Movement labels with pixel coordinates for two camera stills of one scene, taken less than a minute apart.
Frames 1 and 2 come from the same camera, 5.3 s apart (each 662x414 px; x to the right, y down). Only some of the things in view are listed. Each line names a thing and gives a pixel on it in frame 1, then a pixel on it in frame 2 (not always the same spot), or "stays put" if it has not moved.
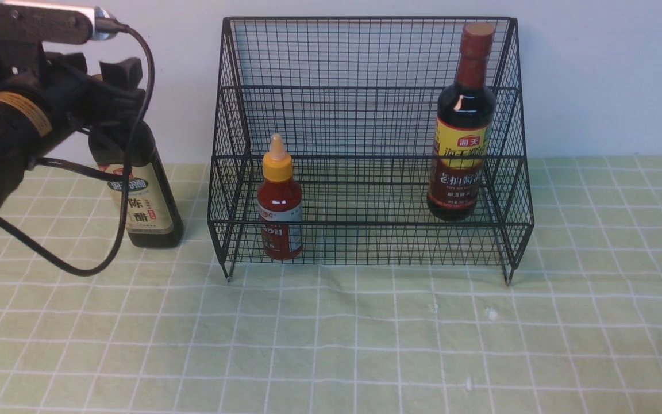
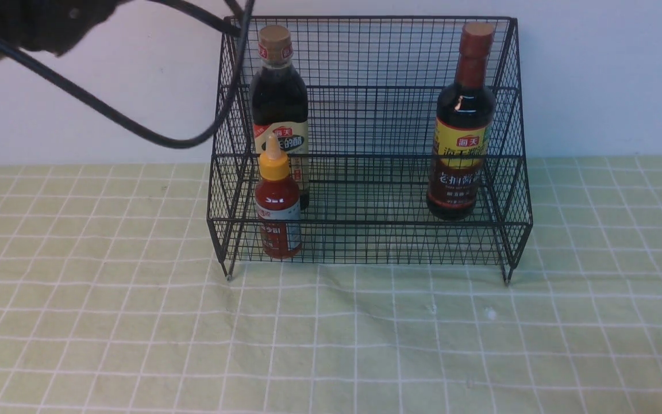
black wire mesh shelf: x=369 y=142 stays put
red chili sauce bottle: x=280 y=206 stays put
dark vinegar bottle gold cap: x=156 y=219 to x=279 y=106
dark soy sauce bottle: x=464 y=120 stays put
